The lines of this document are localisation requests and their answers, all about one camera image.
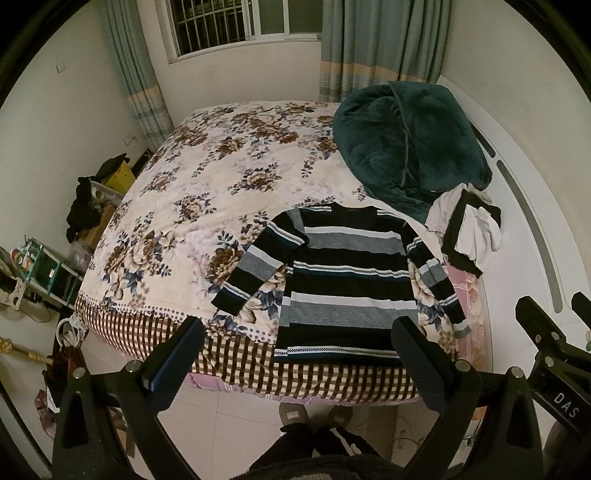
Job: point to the pink bed sheet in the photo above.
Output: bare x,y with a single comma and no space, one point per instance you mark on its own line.
475,346

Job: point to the white and black garment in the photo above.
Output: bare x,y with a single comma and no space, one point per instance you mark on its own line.
468,227

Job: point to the yellow box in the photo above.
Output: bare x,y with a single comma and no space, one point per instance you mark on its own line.
121,179

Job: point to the wooden stick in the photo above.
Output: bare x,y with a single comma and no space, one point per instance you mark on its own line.
7,347

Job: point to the floral quilt bedspread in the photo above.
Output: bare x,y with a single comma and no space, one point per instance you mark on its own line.
183,225

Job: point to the barred window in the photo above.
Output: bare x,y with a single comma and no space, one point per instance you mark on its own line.
195,27

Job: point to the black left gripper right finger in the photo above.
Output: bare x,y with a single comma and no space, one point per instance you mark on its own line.
487,426

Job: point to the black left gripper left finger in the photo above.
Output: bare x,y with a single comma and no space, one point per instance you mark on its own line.
86,445

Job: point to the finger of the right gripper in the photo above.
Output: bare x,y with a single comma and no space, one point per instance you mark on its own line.
538,325
581,306

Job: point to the white bed headboard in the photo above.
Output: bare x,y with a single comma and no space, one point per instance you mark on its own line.
538,256

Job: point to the left grey-green curtain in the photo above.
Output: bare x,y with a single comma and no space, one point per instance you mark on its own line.
129,54

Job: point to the green shelf rack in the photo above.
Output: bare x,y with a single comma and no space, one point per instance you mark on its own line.
46,273

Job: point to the black clothes pile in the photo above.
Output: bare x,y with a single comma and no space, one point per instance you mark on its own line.
84,214

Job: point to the right grey-green curtain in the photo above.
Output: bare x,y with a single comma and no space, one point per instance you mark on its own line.
366,43

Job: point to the grey slippers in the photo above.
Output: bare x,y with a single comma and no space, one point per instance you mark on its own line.
293,413

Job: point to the dark green plush blanket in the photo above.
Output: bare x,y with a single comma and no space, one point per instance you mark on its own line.
408,143

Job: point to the grey-green curtain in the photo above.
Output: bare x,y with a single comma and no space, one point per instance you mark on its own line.
129,54
366,43

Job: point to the striped black grey sweater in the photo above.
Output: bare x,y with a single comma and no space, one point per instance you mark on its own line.
349,276

